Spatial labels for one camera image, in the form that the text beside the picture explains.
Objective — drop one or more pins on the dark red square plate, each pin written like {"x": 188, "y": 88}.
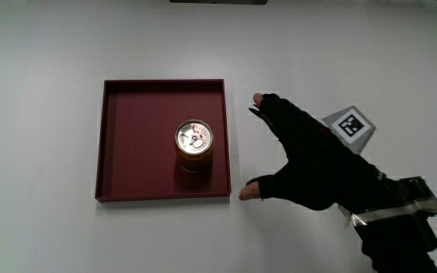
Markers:
{"x": 142, "y": 151}

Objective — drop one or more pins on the person's right hand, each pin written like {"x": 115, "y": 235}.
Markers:
{"x": 309, "y": 167}

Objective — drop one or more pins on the person's right forearm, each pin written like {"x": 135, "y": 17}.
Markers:
{"x": 397, "y": 231}

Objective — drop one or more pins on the orange red bull can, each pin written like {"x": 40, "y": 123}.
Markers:
{"x": 194, "y": 146}

